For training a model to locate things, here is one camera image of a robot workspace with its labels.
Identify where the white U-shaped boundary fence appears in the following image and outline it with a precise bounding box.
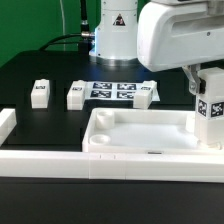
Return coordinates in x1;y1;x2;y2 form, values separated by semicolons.
0;108;224;184

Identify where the fiducial marker sheet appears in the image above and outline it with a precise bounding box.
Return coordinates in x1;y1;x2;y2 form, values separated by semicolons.
81;81;161;102

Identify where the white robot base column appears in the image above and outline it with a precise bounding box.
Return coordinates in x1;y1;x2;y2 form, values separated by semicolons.
89;0;138;67

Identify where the white desk top tray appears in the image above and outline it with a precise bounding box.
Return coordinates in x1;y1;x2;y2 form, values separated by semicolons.
82;108;224;155

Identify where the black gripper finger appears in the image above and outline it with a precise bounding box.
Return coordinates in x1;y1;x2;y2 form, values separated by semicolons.
182;64;204;94

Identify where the black cable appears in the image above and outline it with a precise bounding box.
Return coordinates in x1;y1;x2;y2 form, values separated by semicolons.
38;0;98;52

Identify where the white cable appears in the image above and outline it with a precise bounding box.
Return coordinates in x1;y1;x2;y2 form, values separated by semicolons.
59;0;65;35

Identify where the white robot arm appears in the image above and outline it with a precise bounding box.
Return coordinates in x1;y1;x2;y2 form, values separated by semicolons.
137;0;224;94

